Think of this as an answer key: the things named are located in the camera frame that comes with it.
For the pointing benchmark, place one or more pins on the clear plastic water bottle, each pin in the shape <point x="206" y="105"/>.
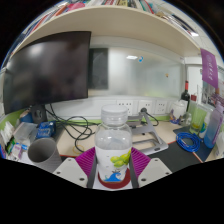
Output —
<point x="113" y="143"/>

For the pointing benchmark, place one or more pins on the grey ribbed cup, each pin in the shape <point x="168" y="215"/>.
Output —
<point x="45" y="156"/>

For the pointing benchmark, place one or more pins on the shelf unit with books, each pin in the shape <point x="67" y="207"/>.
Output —
<point x="110" y="23"/>

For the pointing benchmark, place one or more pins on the small blue device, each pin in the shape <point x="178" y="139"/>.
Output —
<point x="46" y="130"/>

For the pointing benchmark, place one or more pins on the dark wine bottle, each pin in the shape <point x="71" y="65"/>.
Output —
<point x="185" y="93"/>

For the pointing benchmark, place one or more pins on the purple hanging banner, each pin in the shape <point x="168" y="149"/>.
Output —
<point x="210" y="68"/>

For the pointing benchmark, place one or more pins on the white wall socket panel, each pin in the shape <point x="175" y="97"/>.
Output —
<point x="143" y="106"/>

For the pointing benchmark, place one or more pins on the ceiling light panels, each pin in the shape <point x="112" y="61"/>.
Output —
<point x="194" y="34"/>

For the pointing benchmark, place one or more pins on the black computer monitor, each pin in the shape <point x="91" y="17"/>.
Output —
<point x="46" y="70"/>

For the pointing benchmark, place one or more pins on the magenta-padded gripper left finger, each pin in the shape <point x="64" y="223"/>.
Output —
<point x="85" y="161"/>

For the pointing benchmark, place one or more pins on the grey metal laptop stand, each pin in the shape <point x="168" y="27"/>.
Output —
<point x="153" y="141"/>

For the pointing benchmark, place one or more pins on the purple translucent drink bottle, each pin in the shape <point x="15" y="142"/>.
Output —
<point x="212" y="130"/>

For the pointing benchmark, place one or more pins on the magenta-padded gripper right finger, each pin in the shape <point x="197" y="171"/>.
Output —
<point x="141" y="161"/>

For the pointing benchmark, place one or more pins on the green translucent glass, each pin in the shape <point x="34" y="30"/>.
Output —
<point x="197" y="121"/>

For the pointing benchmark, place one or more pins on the clear plastic box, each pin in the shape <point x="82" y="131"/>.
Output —
<point x="25" y="132"/>

